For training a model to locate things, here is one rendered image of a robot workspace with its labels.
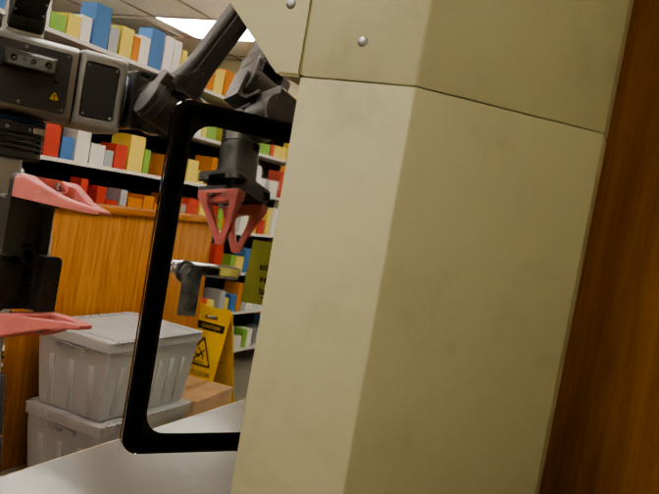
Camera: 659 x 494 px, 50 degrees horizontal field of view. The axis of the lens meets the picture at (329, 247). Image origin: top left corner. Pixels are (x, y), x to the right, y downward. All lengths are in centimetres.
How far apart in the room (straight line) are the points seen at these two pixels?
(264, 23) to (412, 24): 14
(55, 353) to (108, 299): 53
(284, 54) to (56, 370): 251
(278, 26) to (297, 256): 21
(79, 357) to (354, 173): 242
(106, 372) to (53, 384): 29
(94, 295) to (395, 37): 288
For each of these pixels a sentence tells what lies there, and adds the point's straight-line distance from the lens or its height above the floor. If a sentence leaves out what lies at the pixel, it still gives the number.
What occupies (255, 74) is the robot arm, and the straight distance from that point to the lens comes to 108.
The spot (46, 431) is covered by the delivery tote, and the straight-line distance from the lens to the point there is 312.
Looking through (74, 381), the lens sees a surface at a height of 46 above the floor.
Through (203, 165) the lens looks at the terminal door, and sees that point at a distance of 80.
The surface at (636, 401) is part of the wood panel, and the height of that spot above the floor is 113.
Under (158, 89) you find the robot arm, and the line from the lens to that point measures 137.
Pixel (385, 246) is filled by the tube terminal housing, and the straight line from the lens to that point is 60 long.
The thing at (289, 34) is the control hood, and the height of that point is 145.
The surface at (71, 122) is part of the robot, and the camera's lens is 151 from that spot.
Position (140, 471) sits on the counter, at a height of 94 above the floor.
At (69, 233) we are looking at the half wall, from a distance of 321.
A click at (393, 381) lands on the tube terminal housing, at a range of 62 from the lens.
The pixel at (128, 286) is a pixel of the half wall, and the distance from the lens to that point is 356.
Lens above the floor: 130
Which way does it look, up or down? 3 degrees down
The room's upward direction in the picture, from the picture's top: 10 degrees clockwise
